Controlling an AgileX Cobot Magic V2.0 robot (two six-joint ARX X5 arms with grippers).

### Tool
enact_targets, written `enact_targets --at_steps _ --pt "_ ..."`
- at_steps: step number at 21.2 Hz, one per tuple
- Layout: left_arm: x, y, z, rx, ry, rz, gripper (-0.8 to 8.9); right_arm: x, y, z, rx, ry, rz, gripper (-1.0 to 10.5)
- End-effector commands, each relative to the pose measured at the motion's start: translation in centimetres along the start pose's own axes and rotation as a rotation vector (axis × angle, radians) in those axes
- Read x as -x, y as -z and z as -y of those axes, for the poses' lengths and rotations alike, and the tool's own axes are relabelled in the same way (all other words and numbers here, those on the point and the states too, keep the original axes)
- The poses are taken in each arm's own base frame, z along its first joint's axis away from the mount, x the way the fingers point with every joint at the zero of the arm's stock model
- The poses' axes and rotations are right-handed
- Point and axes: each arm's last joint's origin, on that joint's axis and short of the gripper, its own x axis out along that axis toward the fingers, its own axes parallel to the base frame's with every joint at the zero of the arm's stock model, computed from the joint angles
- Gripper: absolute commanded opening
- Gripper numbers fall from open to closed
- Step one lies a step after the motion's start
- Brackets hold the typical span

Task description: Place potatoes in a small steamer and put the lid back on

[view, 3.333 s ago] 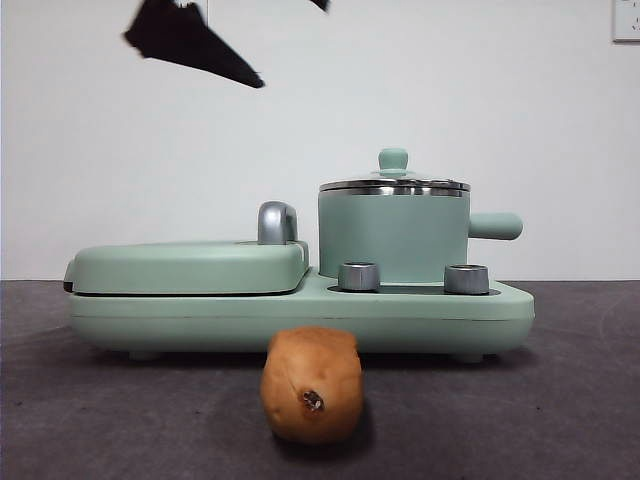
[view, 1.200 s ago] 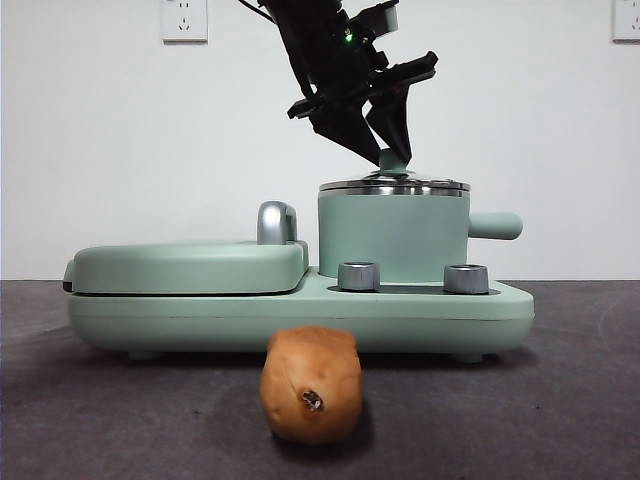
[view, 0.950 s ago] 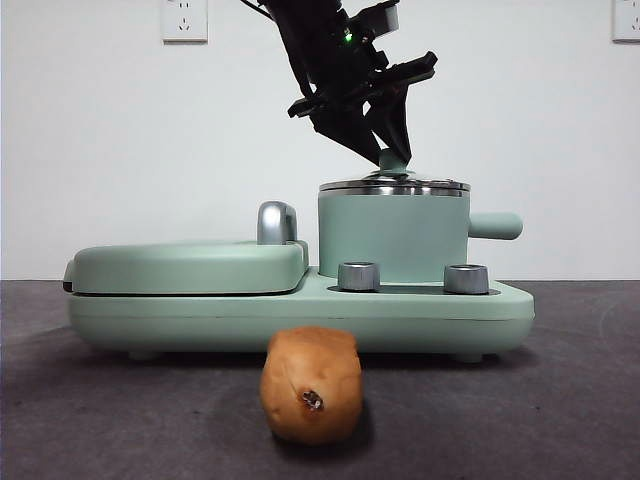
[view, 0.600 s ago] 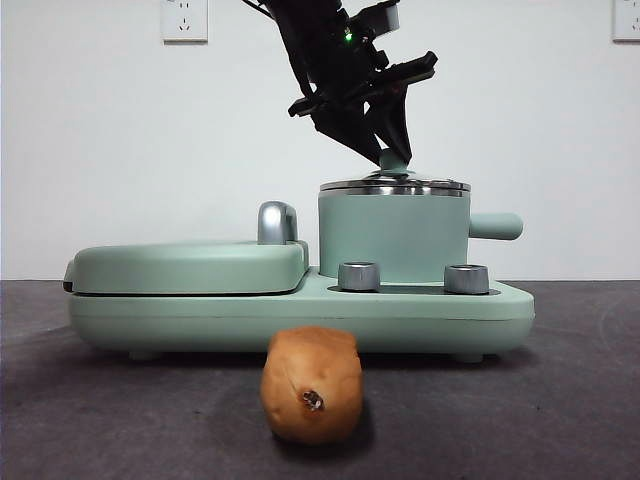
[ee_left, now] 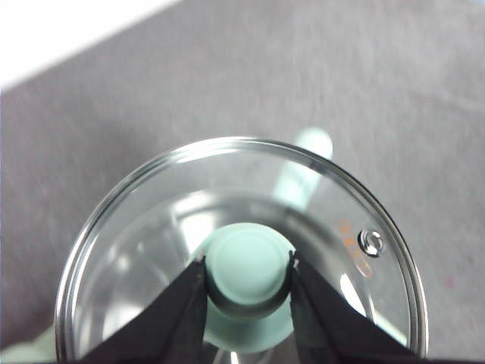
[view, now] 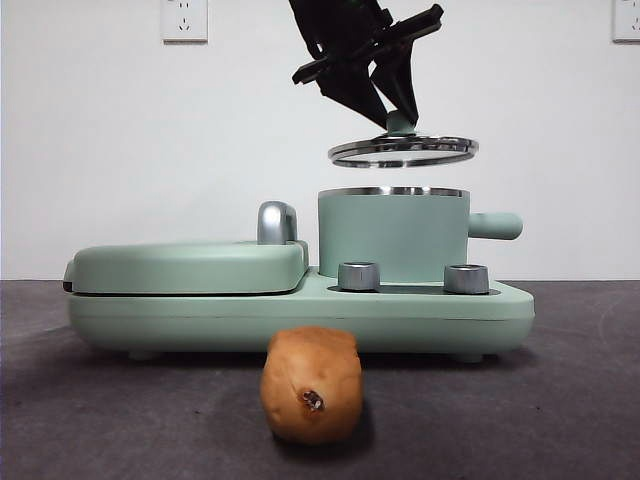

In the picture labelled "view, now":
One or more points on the brown potato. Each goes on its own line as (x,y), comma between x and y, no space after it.
(310,380)

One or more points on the white wall socket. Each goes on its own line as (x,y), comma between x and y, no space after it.
(184,22)
(627,20)

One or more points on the silver control knob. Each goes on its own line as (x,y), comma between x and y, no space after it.
(359,276)
(466,279)

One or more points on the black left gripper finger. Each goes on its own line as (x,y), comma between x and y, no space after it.
(402,80)
(350,87)

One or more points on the glass pot lid green knob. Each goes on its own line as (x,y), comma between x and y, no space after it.
(398,125)

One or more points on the mint green breakfast maker base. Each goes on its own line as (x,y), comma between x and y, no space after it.
(200,320)

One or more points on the mint green sandwich press lid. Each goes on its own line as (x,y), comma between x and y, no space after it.
(190,265)

